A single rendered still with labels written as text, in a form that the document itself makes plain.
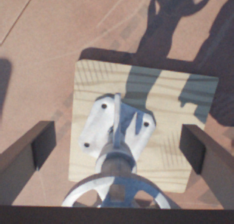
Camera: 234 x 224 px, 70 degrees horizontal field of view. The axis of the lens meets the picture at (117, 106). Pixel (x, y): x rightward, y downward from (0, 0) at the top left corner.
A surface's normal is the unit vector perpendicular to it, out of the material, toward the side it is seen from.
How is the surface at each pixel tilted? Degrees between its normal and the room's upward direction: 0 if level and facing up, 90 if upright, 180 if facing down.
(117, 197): 90
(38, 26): 0
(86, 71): 0
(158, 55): 0
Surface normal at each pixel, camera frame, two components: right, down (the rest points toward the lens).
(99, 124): 0.00, 0.29
